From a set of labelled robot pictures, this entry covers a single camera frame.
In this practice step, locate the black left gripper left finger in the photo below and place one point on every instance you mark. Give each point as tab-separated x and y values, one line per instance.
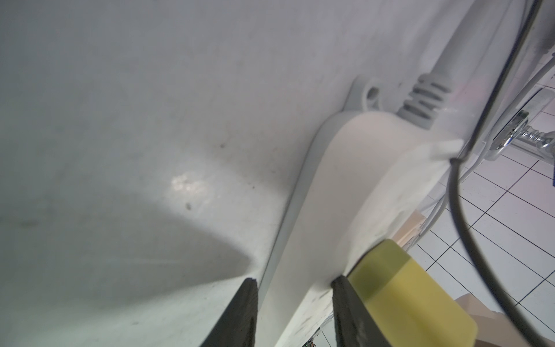
238	323

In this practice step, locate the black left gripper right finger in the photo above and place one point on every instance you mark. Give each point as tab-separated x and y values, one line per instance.
354	325

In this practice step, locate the yellow usb charger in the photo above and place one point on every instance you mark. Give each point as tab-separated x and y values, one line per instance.
408	306

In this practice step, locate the white power strip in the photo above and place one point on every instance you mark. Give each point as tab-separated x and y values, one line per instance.
365	173

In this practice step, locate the clear glass holder stand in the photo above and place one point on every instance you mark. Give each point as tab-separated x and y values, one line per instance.
519	133

